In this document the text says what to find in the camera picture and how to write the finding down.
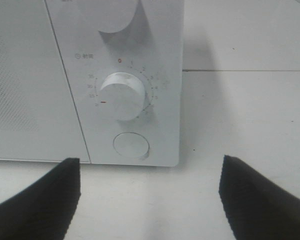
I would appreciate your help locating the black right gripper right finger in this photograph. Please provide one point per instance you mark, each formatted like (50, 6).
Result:
(255, 207)

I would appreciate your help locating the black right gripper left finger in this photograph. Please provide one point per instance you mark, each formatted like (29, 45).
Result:
(44, 210)

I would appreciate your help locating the white microwave door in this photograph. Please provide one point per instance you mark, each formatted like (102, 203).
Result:
(38, 118)

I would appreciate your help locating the white round door button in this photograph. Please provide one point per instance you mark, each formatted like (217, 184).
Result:
(131, 145)

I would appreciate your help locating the white microwave knob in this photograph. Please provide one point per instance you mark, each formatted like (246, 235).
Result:
(114, 15)
(121, 96)

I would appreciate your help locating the white microwave oven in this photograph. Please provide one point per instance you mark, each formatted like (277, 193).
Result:
(97, 80)

